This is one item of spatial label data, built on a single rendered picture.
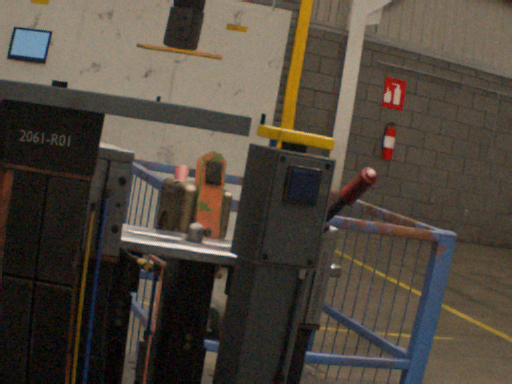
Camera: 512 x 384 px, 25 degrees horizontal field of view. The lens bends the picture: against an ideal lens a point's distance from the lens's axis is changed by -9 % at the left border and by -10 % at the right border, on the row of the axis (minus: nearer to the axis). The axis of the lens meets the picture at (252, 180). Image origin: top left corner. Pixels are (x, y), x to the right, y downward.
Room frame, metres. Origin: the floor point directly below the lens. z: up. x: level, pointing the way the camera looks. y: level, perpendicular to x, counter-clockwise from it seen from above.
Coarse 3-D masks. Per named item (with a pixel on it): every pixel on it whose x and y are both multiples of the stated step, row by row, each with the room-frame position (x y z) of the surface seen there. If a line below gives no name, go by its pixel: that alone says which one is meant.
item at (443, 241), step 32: (128, 192) 4.14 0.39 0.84; (128, 224) 4.02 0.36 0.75; (352, 224) 3.32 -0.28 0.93; (384, 224) 3.35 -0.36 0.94; (416, 224) 3.65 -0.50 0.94; (352, 256) 4.21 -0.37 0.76; (448, 256) 3.39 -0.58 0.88; (224, 288) 4.13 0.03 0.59; (352, 320) 4.05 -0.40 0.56; (416, 320) 3.42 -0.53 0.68; (320, 352) 4.32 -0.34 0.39; (416, 352) 3.39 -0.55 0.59
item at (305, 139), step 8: (264, 128) 1.27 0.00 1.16; (272, 128) 1.26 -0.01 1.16; (280, 128) 1.27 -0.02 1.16; (264, 136) 1.27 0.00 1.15; (272, 136) 1.25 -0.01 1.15; (280, 136) 1.24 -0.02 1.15; (288, 136) 1.24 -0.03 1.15; (296, 136) 1.24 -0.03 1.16; (304, 136) 1.24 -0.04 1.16; (312, 136) 1.25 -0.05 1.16; (320, 136) 1.25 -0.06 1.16; (288, 144) 1.26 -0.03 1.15; (296, 144) 1.26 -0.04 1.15; (304, 144) 1.25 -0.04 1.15; (312, 144) 1.25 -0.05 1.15; (320, 144) 1.25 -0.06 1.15; (328, 144) 1.26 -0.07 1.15; (296, 152) 1.26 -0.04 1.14; (304, 152) 1.27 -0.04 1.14
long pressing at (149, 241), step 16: (128, 240) 1.47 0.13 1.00; (144, 240) 1.48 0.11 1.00; (160, 240) 1.54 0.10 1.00; (176, 240) 1.60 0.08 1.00; (208, 240) 1.64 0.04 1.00; (224, 240) 1.68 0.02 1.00; (176, 256) 1.49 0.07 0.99; (192, 256) 1.50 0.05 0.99; (208, 256) 1.51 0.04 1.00; (224, 256) 1.51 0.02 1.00; (336, 272) 1.58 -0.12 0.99
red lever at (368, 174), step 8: (368, 168) 1.33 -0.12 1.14; (360, 176) 1.33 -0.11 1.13; (368, 176) 1.32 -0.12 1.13; (376, 176) 1.33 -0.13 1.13; (352, 184) 1.34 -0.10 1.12; (360, 184) 1.33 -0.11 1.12; (368, 184) 1.33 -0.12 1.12; (344, 192) 1.36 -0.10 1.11; (352, 192) 1.35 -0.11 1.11; (360, 192) 1.34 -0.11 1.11; (336, 200) 1.38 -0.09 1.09; (344, 200) 1.36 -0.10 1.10; (352, 200) 1.36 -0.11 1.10; (328, 208) 1.39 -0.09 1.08; (336, 208) 1.39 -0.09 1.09; (328, 216) 1.40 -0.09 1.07; (328, 224) 1.41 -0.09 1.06
